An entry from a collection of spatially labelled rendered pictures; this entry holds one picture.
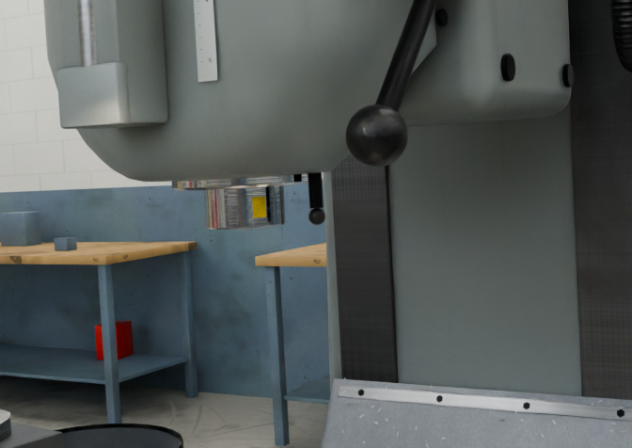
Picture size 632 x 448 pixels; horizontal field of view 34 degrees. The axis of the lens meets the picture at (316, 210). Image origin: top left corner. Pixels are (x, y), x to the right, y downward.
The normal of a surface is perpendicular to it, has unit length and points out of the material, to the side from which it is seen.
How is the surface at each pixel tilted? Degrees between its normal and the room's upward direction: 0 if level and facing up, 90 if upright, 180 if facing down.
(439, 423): 63
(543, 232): 90
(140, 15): 90
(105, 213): 90
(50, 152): 90
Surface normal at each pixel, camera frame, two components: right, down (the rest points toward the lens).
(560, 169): -0.51, 0.07
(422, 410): -0.48, -0.39
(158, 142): -0.46, 0.43
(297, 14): 0.34, 0.03
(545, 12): 0.86, -0.02
